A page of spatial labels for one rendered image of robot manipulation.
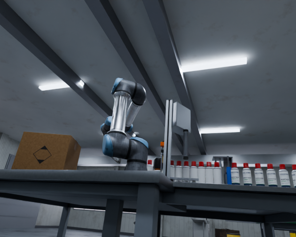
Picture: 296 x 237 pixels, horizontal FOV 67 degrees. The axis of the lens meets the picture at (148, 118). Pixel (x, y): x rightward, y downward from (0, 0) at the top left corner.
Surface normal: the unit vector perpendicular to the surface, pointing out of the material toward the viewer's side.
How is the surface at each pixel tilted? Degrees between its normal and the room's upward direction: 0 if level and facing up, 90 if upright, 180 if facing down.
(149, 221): 90
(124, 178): 90
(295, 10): 180
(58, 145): 90
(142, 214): 90
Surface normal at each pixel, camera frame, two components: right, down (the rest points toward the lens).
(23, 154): 0.02, -0.42
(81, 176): -0.31, -0.43
